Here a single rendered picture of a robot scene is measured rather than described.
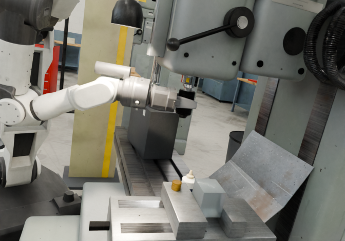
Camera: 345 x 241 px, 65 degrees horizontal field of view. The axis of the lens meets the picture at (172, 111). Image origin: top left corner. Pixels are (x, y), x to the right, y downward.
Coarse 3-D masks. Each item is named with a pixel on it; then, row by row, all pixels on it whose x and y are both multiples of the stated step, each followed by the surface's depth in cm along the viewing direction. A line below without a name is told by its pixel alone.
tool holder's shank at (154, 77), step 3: (156, 63) 108; (156, 66) 108; (159, 66) 109; (153, 69) 109; (156, 69) 109; (153, 72) 109; (156, 72) 109; (153, 75) 109; (156, 75) 109; (153, 78) 109; (156, 78) 110; (153, 81) 110; (156, 81) 110
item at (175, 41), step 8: (232, 8) 64; (240, 8) 62; (232, 16) 62; (240, 16) 63; (248, 16) 63; (224, 24) 64; (232, 24) 63; (240, 24) 63; (248, 24) 64; (208, 32) 62; (216, 32) 62; (232, 32) 64; (240, 32) 64; (248, 32) 64; (168, 40) 60; (176, 40) 59; (184, 40) 60; (192, 40) 61; (168, 48) 60; (176, 48) 60
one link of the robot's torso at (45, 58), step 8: (48, 32) 109; (48, 40) 110; (40, 48) 106; (48, 48) 110; (40, 56) 110; (48, 56) 108; (32, 64) 109; (40, 64) 110; (48, 64) 109; (32, 72) 111; (40, 72) 110; (32, 80) 112; (40, 80) 110; (40, 88) 110
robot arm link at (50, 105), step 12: (24, 96) 77; (36, 96) 82; (48, 96) 76; (60, 96) 75; (36, 108) 76; (48, 108) 76; (60, 108) 76; (72, 108) 77; (24, 120) 77; (36, 120) 78
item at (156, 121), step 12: (132, 108) 115; (156, 108) 100; (132, 120) 114; (144, 120) 102; (156, 120) 99; (168, 120) 101; (132, 132) 113; (144, 132) 101; (156, 132) 100; (168, 132) 102; (132, 144) 112; (144, 144) 100; (156, 144) 101; (168, 144) 104; (144, 156) 101; (156, 156) 103; (168, 156) 105
